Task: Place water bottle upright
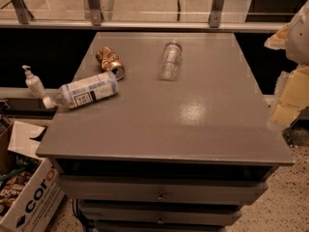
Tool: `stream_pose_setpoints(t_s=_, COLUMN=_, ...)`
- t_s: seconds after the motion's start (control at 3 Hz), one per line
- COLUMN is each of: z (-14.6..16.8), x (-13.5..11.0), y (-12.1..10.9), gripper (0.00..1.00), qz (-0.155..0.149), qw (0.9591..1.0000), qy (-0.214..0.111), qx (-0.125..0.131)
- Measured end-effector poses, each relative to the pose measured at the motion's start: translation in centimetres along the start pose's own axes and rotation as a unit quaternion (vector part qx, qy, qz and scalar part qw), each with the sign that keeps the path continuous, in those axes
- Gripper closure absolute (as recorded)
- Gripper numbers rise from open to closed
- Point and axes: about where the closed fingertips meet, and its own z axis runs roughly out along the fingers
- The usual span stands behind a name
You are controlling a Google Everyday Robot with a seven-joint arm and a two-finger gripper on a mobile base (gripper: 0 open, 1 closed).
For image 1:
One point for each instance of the white labelled plastic bottle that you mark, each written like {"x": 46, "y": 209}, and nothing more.
{"x": 83, "y": 91}

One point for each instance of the clear plastic water bottle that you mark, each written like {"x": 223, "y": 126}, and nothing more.
{"x": 171, "y": 61}

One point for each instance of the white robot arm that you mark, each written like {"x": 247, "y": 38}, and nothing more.
{"x": 297, "y": 42}

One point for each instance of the white cardboard box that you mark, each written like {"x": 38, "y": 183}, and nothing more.
{"x": 40, "y": 198}

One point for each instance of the crushed gold can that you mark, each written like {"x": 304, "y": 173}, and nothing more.
{"x": 110, "y": 62}

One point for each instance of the white pump dispenser bottle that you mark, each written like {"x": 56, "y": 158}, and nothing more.
{"x": 34, "y": 83}

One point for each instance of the grey metal railing frame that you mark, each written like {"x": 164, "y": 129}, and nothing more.
{"x": 153, "y": 15}

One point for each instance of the grey drawer cabinet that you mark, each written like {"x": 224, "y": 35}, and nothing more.
{"x": 168, "y": 156}

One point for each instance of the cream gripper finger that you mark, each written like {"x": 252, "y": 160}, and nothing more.
{"x": 278, "y": 40}
{"x": 291, "y": 96}

